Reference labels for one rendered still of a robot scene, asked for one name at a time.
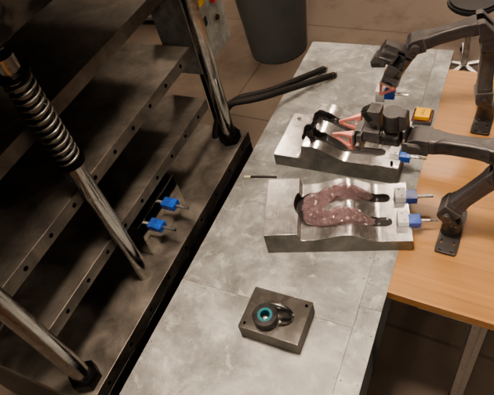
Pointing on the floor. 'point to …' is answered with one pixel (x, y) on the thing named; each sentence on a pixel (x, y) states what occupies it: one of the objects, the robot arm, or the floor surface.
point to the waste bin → (274, 29)
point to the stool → (466, 8)
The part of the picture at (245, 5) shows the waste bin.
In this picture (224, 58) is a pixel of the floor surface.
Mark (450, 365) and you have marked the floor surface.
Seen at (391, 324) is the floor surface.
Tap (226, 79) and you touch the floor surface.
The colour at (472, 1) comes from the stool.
